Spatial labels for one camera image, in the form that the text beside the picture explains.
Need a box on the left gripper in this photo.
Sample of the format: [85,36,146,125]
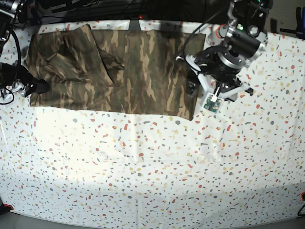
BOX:
[175,45,254,102]

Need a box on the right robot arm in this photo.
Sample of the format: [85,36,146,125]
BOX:
[0,0,50,105]

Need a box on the terrazzo pattern table cloth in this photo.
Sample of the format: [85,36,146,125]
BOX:
[0,33,305,229]

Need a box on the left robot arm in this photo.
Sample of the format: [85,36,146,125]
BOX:
[177,0,274,102]

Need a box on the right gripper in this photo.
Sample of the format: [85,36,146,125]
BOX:
[0,63,50,100]

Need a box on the red table clamp left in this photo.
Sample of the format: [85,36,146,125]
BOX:
[0,204,13,213]

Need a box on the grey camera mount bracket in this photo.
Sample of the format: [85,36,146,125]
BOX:
[129,20,141,31]

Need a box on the camouflage T-shirt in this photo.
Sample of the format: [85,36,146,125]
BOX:
[26,24,198,120]

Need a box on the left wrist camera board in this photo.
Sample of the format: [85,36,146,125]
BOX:
[200,92,224,114]

